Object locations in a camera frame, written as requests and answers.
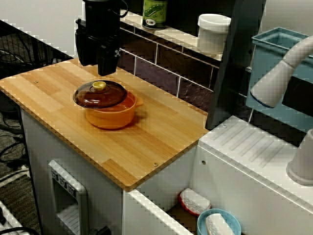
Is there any black floor cable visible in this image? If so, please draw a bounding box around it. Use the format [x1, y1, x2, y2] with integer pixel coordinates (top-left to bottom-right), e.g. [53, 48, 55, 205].
[0, 226, 33, 235]
[0, 123, 22, 135]

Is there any aluminium frame rail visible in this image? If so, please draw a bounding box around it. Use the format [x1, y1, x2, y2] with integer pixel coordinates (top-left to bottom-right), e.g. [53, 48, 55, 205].
[0, 200, 24, 235]

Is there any light blue plastic bin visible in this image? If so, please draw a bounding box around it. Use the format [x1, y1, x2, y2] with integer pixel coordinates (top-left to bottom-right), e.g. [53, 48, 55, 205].
[246, 26, 313, 134]

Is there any grey toy faucet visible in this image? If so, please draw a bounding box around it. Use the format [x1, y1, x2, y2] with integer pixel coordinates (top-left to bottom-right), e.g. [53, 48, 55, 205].
[249, 35, 313, 187]

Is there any orange toy pot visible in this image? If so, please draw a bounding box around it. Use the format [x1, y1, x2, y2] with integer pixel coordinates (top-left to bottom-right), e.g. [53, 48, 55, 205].
[85, 91, 144, 130]

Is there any white kitchen cabinet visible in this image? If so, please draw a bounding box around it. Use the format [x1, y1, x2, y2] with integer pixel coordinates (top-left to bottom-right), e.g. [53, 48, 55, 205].
[19, 107, 124, 235]

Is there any white plastic container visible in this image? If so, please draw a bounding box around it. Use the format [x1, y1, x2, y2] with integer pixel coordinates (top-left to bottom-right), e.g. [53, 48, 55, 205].
[197, 14, 232, 55]

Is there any white textured sponge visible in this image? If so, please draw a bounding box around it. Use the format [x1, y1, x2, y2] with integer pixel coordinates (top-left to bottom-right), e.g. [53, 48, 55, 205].
[204, 212, 235, 235]

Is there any red dish with sponge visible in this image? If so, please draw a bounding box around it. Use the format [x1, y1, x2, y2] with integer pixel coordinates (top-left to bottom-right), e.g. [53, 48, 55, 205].
[178, 188, 212, 217]

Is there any dark tiled shelf unit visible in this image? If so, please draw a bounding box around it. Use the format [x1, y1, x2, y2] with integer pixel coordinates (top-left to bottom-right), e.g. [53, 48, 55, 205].
[119, 0, 267, 130]

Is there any light blue bowl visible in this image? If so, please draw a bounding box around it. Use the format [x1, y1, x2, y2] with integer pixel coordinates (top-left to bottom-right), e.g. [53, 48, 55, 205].
[197, 208, 243, 235]

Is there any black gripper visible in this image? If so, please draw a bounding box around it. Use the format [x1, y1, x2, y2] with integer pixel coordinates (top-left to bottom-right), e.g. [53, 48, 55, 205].
[74, 0, 121, 76]

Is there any green labelled can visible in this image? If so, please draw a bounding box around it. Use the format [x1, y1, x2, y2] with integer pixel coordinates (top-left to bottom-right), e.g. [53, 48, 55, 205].
[142, 0, 169, 30]

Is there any brown glass lid yellow knob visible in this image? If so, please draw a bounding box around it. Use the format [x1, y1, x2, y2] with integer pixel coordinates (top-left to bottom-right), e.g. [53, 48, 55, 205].
[72, 80, 128, 110]

